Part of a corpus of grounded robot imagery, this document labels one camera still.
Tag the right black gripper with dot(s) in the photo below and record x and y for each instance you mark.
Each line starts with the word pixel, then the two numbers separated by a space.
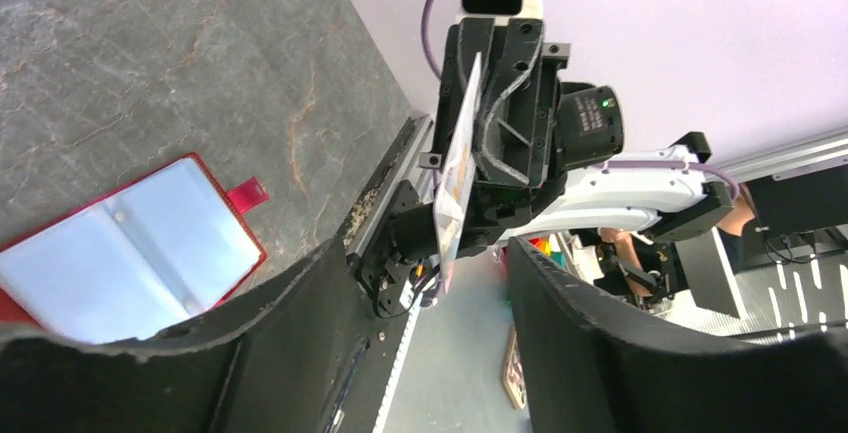
pixel 529 129

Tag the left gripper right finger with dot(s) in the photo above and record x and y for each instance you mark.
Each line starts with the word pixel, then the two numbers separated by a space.
pixel 593 363

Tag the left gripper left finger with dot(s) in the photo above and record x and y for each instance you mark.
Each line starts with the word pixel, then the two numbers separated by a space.
pixel 268 360

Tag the red leather card holder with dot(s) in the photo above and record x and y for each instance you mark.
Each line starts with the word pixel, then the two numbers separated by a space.
pixel 162 249

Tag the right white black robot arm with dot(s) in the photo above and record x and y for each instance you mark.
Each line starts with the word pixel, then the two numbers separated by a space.
pixel 667 196

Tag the colourful toy block pile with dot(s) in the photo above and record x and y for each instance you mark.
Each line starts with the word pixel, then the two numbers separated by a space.
pixel 549 248

